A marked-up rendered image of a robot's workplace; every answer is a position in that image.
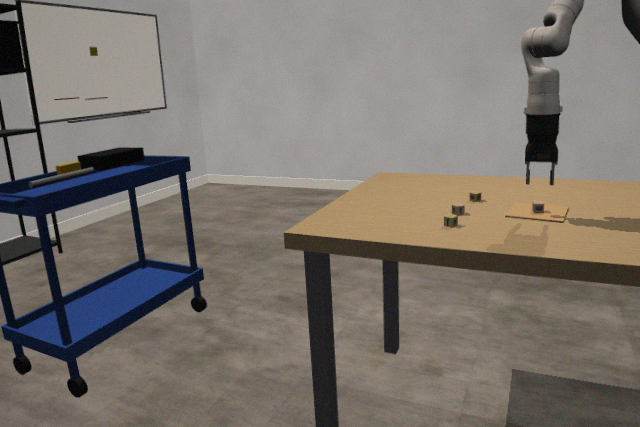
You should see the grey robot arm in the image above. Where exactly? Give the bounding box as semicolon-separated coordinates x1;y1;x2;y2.
521;0;640;94

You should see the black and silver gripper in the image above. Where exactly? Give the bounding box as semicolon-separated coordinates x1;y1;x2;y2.
524;93;562;185

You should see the tan square mat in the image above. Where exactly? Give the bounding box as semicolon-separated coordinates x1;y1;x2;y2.
505;202;568;223

